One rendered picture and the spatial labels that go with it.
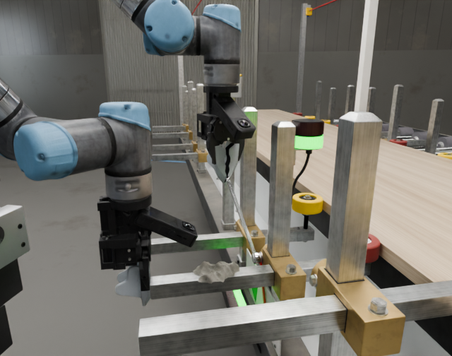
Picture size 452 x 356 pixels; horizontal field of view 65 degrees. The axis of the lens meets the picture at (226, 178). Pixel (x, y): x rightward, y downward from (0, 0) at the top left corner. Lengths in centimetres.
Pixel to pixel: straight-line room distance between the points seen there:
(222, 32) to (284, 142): 25
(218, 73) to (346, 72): 618
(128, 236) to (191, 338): 25
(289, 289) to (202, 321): 30
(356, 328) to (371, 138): 21
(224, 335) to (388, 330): 18
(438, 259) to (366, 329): 35
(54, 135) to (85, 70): 776
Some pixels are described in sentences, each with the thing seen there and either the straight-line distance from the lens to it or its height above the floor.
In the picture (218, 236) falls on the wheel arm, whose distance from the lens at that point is 93.
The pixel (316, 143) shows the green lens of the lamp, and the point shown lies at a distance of 67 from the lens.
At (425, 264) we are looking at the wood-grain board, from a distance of 73.
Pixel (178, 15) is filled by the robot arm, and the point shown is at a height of 131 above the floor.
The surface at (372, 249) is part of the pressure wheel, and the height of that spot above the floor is 90.
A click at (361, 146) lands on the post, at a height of 114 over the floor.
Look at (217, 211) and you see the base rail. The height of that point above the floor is 70.
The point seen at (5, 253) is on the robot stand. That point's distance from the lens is 73.
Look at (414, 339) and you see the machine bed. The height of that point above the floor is 77.
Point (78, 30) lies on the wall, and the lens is 834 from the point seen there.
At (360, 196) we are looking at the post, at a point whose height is 108.
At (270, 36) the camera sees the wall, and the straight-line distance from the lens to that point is 694.
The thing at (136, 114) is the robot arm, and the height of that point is 116.
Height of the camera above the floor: 122
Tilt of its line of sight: 16 degrees down
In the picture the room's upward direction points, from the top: straight up
